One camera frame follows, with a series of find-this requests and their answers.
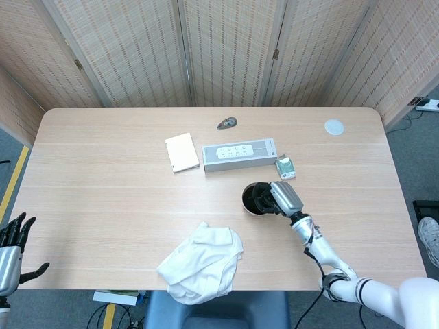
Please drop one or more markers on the white floor power strip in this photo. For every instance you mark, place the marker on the white floor power strip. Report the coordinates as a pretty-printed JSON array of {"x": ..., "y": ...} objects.
[{"x": 433, "y": 105}]

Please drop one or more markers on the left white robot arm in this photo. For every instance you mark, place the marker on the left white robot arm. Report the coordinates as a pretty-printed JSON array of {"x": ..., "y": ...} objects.
[{"x": 2, "y": 315}]

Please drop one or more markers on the white cup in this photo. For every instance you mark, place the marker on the white cup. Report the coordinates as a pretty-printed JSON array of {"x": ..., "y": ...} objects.
[{"x": 247, "y": 198}]

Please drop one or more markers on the flat white box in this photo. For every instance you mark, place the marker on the flat white box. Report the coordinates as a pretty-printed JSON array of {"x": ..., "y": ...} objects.
[{"x": 181, "y": 152}]

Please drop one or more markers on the green white tissue pack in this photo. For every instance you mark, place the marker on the green white tissue pack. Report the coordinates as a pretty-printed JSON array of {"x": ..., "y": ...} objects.
[{"x": 285, "y": 168}]

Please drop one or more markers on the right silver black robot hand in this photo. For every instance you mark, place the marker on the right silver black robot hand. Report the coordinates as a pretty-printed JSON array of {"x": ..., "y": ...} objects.
[{"x": 286, "y": 197}]

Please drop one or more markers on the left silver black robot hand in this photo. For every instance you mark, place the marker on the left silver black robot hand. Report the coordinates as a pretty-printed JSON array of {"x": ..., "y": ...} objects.
[{"x": 8, "y": 264}]

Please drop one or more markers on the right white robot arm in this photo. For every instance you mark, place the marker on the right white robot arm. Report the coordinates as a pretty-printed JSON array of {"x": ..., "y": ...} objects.
[{"x": 329, "y": 253}]

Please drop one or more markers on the round white table grommet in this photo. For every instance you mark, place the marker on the round white table grommet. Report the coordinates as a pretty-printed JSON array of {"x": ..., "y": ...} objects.
[{"x": 334, "y": 127}]

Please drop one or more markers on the grey power strip box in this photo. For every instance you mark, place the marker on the grey power strip box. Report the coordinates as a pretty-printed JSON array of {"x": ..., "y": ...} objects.
[{"x": 240, "y": 161}]

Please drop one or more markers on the dark blue chair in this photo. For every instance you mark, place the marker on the dark blue chair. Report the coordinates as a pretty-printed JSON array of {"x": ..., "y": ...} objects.
[{"x": 219, "y": 308}]

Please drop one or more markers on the white crumpled towel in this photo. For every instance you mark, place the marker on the white crumpled towel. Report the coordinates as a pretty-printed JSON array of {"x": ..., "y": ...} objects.
[{"x": 202, "y": 260}]

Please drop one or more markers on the black plug adapter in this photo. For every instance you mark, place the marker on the black plug adapter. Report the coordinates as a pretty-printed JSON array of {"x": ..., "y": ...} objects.
[{"x": 418, "y": 101}]

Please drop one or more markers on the bamboo folding screen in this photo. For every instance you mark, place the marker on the bamboo folding screen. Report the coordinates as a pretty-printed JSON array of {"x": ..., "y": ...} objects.
[{"x": 226, "y": 51}]

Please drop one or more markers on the black floor stand base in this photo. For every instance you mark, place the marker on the black floor stand base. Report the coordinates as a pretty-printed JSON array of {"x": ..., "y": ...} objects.
[{"x": 427, "y": 205}]

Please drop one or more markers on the white sneaker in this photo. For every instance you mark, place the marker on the white sneaker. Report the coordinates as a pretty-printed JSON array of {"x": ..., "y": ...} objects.
[{"x": 430, "y": 236}]

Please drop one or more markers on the small grey brown gadget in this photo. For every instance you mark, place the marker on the small grey brown gadget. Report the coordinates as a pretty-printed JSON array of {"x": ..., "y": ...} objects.
[{"x": 228, "y": 122}]

